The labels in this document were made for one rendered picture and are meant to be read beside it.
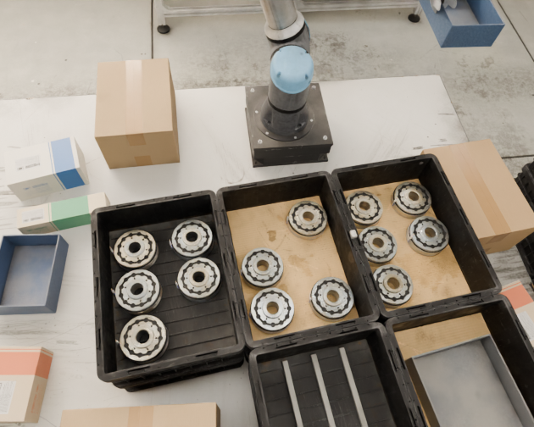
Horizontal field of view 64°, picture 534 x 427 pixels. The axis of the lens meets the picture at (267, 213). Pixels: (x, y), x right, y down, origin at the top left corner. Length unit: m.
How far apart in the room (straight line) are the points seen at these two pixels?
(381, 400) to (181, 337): 0.47
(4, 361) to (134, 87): 0.82
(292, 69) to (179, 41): 1.76
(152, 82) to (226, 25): 1.64
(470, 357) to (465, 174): 0.51
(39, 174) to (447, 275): 1.15
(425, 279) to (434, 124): 0.66
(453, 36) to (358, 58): 1.61
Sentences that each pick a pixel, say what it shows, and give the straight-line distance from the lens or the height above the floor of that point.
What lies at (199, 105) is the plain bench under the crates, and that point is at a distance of 1.55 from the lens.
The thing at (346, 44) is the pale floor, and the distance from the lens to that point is 2.96.
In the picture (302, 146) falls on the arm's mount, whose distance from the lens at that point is 1.33.
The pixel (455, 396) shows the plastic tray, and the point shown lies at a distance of 1.11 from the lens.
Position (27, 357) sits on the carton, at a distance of 1.19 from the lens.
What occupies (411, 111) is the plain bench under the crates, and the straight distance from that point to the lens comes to 1.65.
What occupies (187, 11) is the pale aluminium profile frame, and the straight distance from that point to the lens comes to 2.89.
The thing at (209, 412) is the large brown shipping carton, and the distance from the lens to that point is 0.94.
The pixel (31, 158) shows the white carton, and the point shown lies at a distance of 1.42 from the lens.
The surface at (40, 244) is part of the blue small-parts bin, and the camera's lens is 1.36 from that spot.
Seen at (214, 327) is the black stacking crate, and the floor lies 0.83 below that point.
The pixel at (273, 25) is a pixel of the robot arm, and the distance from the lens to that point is 1.27.
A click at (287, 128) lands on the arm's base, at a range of 1.31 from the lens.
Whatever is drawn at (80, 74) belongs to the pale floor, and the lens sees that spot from 2.81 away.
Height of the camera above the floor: 1.84
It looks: 61 degrees down
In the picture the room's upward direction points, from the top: 6 degrees clockwise
